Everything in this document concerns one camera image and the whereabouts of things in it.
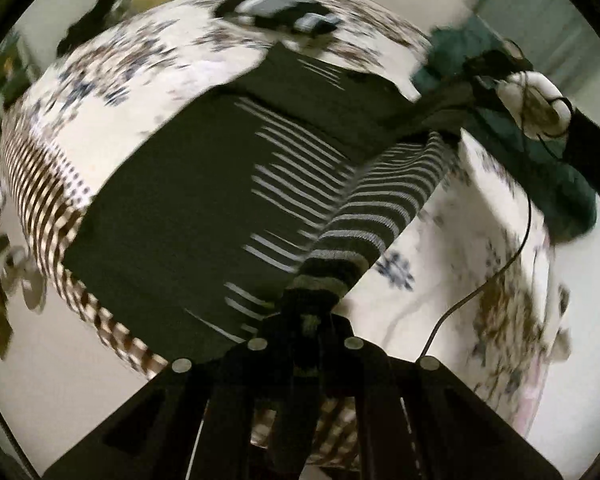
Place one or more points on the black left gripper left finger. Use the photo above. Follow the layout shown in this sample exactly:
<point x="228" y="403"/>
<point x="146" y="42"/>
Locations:
<point x="192" y="421"/>

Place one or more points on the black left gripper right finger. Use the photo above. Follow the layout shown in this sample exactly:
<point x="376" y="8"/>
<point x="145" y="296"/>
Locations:
<point x="393" y="419"/>

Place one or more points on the black striped knit sweater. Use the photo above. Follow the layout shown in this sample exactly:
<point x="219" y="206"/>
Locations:
<point x="273" y="193"/>

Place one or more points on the right forearm black sleeve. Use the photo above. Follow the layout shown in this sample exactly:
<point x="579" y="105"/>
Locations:
<point x="582" y="150"/>

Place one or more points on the folded black grey clothes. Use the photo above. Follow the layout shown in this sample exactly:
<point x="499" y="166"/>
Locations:
<point x="298" y="17"/>

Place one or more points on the white gloved right hand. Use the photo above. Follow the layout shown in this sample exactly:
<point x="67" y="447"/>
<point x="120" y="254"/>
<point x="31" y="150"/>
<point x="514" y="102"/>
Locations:
<point x="538" y="107"/>

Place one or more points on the white floral bed blanket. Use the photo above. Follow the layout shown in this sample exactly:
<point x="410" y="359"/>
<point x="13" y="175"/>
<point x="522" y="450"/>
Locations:
<point x="477" y="236"/>

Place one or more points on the dark teal folded blanket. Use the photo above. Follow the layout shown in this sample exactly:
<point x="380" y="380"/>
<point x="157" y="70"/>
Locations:
<point x="560" y="192"/>

